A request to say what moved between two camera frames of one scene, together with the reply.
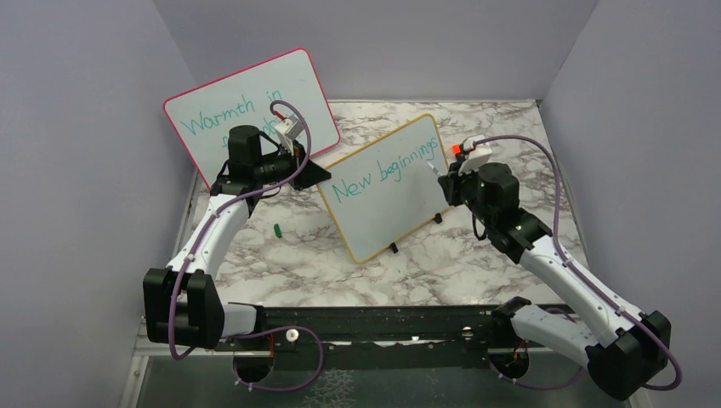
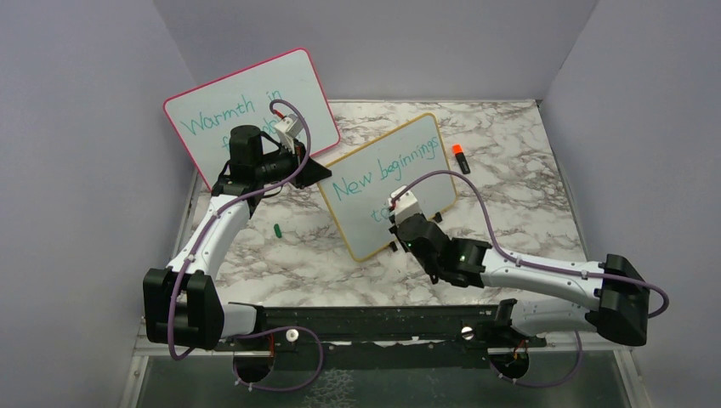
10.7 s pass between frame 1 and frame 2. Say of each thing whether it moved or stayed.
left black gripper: stayed
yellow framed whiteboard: stayed
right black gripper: moved
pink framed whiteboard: stayed
